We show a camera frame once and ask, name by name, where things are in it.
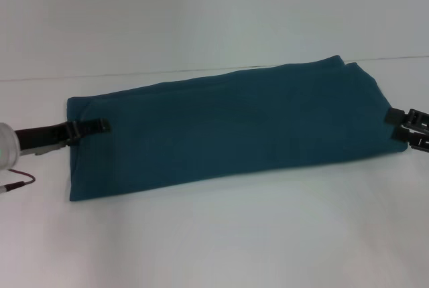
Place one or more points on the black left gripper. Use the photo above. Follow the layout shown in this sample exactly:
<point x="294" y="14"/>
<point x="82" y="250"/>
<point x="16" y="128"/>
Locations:
<point x="47" y="136"/>

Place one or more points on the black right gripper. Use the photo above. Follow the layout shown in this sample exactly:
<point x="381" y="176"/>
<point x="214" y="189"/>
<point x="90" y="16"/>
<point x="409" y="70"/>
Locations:
<point x="419" y="130"/>

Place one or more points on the teal blue t-shirt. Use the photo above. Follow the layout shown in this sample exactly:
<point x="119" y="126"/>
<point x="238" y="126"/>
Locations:
<point x="234" y="127"/>

